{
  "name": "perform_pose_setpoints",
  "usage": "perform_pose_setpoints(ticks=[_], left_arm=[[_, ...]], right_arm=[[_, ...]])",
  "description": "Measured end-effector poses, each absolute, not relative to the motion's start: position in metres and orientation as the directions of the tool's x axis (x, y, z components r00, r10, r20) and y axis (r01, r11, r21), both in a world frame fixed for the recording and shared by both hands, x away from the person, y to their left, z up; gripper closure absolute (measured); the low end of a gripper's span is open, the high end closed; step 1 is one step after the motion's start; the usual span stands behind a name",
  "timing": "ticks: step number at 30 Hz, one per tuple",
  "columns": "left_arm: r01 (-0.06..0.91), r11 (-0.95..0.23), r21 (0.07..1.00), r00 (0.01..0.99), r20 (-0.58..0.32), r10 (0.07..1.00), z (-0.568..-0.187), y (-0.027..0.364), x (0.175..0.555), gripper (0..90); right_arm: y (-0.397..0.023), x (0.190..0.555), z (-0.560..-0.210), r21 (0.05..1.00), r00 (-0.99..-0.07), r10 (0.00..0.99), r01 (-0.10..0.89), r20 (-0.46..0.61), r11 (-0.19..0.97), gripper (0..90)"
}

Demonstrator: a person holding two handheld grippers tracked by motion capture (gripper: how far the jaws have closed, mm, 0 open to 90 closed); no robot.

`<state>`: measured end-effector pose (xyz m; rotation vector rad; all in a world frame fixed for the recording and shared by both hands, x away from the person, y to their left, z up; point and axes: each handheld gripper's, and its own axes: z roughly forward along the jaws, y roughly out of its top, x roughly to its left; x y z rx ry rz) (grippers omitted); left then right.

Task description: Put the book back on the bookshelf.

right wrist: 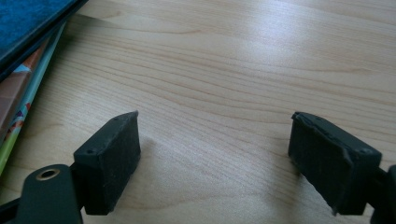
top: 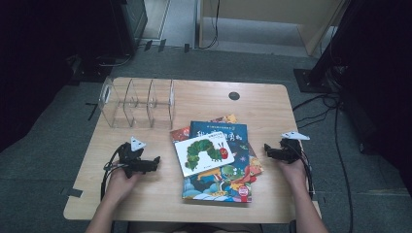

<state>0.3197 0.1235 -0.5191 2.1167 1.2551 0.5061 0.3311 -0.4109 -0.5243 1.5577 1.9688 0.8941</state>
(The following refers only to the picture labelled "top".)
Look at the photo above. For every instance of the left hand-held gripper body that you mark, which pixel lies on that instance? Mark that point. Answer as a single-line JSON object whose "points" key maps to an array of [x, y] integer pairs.
{"points": [[129, 158]]}

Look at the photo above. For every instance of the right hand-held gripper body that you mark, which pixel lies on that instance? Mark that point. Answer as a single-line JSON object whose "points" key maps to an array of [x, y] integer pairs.
{"points": [[288, 149]]}

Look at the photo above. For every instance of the colourful animal picture book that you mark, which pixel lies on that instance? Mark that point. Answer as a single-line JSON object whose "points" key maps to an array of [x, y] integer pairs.
{"points": [[256, 163]]}

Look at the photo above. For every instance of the white caterpillar picture book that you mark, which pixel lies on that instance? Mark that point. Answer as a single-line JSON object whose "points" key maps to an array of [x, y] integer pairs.
{"points": [[204, 155]]}

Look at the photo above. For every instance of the clear acrylic book rack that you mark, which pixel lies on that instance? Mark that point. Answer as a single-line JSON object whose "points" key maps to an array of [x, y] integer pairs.
{"points": [[137, 103]]}

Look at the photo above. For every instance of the blue monster picture book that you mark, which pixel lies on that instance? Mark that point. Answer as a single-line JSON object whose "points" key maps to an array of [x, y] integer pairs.
{"points": [[220, 184]]}

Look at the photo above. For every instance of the person's right hand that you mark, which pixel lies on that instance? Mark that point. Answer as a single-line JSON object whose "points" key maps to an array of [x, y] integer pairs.
{"points": [[293, 174]]}

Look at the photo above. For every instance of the person's left hand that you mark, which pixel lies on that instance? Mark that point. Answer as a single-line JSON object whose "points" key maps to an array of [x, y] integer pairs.
{"points": [[121, 186]]}

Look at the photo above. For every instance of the black floor tape strip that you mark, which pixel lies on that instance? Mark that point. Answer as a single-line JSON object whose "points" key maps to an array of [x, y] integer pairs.
{"points": [[319, 199], [73, 192]]}

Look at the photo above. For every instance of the black round table grommet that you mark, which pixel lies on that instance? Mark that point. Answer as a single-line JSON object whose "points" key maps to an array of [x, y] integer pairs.
{"points": [[233, 96]]}

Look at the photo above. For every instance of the black stand base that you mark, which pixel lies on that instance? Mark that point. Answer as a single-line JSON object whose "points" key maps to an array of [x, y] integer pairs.
{"points": [[311, 81]]}

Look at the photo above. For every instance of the person's lap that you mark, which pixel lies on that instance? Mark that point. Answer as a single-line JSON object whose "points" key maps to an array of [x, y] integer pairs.
{"points": [[194, 228]]}

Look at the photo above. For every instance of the small black floor tape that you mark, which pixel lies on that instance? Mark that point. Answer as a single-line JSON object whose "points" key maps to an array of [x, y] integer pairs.
{"points": [[162, 45], [148, 45], [187, 48]]}

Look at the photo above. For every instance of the dark equipment cabinet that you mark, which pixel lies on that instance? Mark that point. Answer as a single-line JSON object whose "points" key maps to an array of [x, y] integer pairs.
{"points": [[129, 26]]}

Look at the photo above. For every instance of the beige wooden cabinet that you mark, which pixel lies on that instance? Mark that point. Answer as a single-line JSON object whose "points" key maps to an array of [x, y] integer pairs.
{"points": [[259, 9]]}

